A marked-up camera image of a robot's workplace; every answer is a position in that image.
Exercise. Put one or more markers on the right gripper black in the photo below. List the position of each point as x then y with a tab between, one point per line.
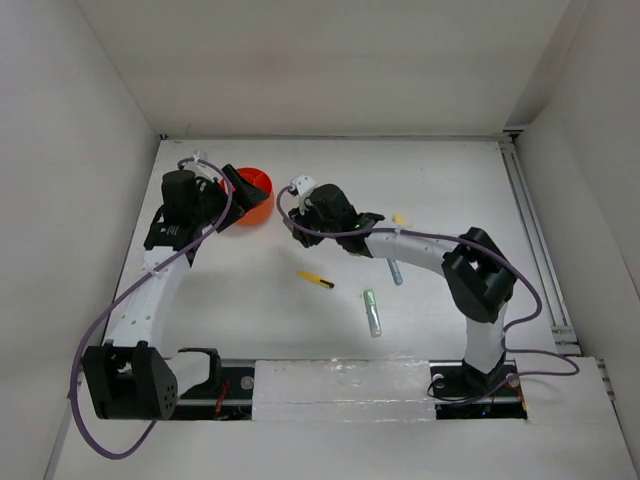
301	216

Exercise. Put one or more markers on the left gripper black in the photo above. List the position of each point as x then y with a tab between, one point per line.
244	195

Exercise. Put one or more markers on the yellow utility knife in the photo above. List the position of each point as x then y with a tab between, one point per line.
316	279

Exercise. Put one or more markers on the blue pen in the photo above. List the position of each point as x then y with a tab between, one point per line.
395	272

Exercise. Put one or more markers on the green capped marker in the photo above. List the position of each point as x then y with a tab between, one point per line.
372	313

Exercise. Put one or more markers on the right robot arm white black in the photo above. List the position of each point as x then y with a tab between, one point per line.
471	264

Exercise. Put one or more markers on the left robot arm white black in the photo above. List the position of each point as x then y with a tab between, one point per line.
127	376

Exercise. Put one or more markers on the orange round divided container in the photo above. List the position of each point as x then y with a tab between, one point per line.
252	195

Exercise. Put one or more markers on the white foam block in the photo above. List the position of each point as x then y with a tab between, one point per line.
345	391

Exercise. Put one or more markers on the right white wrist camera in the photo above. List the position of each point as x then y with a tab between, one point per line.
301	187

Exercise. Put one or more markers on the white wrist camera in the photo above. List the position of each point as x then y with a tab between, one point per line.
197	165
301	187

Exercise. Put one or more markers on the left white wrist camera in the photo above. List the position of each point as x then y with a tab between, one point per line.
197	165

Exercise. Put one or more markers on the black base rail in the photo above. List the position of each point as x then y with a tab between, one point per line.
228	399

